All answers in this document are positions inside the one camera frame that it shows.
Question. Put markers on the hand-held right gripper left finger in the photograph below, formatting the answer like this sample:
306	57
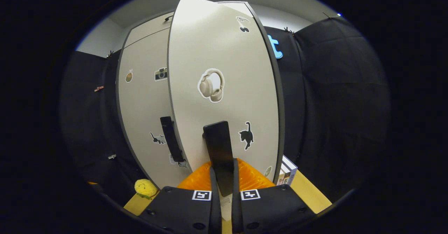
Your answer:
216	213

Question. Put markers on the beige double-door shoe cabinet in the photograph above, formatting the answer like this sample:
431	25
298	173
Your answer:
280	122

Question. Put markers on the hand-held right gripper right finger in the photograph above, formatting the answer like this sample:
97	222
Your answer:
236	213

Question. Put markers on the white printed box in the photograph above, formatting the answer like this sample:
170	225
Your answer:
287	172

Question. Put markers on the yellow plush toy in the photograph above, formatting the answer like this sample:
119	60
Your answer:
146	188

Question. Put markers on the small red clip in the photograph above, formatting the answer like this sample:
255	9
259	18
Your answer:
99	88

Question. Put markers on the beige cabinet flap panel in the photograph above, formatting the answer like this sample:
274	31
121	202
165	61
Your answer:
150	29

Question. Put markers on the beige cabinet door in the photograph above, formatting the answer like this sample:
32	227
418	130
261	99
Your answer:
217	45
143	104

